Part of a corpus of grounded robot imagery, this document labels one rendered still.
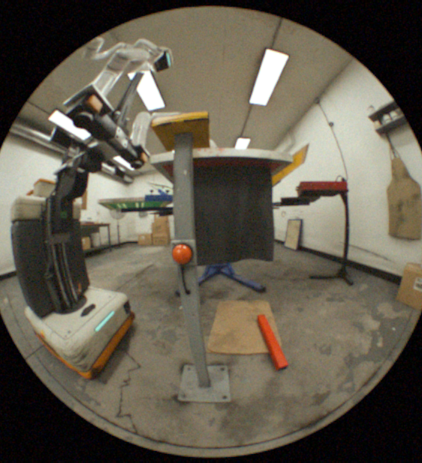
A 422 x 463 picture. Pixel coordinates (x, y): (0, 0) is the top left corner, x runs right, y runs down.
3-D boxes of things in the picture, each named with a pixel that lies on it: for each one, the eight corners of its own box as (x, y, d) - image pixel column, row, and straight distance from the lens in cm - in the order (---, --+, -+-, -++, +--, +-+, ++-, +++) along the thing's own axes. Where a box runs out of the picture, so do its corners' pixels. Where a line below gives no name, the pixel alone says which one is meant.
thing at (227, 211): (276, 261, 65) (272, 167, 67) (176, 267, 61) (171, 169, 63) (273, 260, 67) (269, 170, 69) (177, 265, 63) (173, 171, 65)
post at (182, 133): (230, 401, 73) (231, 95, 31) (177, 400, 75) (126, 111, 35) (227, 365, 82) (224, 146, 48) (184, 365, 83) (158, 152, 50)
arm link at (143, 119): (134, 125, 91) (139, 108, 102) (130, 137, 101) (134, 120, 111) (149, 128, 92) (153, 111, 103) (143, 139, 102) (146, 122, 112)
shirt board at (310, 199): (314, 207, 194) (313, 201, 195) (321, 204, 156) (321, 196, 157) (222, 211, 210) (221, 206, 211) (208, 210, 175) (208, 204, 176)
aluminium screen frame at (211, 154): (293, 161, 63) (291, 154, 65) (149, 164, 58) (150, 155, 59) (248, 195, 132) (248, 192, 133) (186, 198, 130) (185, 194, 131)
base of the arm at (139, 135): (117, 151, 87) (122, 131, 96) (128, 159, 96) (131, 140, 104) (141, 145, 80) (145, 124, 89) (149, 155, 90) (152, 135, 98)
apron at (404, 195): (423, 239, 206) (405, 137, 223) (423, 240, 198) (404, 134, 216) (389, 234, 214) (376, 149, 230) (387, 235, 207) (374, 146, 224)
